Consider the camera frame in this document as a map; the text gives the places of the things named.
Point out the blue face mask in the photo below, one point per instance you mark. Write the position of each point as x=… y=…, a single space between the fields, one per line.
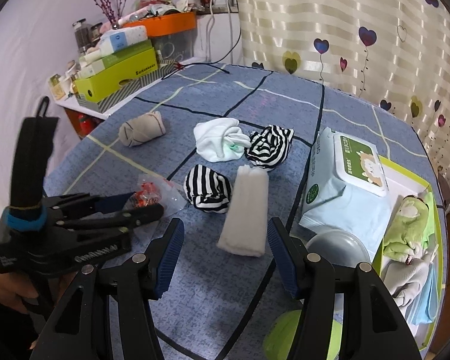
x=427 y=296

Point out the white cloth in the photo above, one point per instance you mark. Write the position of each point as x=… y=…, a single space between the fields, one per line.
x=243 y=213

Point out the orange lid storage bin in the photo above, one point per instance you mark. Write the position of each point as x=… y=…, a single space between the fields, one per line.
x=172 y=26

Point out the blue plaid tablecloth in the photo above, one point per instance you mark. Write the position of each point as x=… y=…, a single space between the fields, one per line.
x=210 y=97

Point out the black white striped sock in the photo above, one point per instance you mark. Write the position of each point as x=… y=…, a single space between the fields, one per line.
x=206 y=187
x=266 y=148

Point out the wet wipes pack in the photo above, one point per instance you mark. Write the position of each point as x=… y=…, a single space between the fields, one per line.
x=345 y=202

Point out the dark green flat box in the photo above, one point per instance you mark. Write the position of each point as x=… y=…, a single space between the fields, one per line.
x=135 y=50

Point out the white cream tube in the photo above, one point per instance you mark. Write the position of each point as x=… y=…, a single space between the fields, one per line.
x=92 y=57

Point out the red snack packet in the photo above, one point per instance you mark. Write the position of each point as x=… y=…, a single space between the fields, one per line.
x=150 y=195

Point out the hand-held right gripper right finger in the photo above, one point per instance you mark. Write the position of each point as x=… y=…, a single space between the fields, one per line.
x=285 y=266

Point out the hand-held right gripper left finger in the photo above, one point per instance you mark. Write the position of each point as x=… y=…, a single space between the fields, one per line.
x=170 y=258

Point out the red bottle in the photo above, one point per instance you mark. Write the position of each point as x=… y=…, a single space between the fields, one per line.
x=84 y=123

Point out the long green box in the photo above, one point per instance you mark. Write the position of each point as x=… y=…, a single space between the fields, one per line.
x=116 y=78

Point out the small yellow box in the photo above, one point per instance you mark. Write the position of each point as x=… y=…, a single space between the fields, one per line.
x=56 y=88

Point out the heart print curtain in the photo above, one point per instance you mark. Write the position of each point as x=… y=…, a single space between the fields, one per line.
x=322 y=26

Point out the green plush towel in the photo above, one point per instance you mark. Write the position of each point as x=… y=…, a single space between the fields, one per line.
x=408 y=225

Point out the clear plastic container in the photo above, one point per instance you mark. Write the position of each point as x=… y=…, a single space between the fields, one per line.
x=337 y=249

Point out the green cardboard box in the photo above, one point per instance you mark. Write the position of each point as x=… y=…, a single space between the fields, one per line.
x=401 y=183

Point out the person's left hand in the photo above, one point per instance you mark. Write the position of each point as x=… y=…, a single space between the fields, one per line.
x=7 y=288

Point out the glass jar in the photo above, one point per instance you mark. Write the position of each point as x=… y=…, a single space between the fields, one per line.
x=81 y=35

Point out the beige sock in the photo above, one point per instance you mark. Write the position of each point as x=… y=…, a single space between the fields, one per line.
x=142 y=129

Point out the white blue box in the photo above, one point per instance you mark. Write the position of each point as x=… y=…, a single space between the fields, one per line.
x=122 y=39

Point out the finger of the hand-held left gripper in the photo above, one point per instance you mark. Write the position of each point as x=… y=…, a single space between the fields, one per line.
x=112 y=200
x=146 y=213

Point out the grey cloth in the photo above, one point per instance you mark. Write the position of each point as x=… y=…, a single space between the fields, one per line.
x=405 y=277

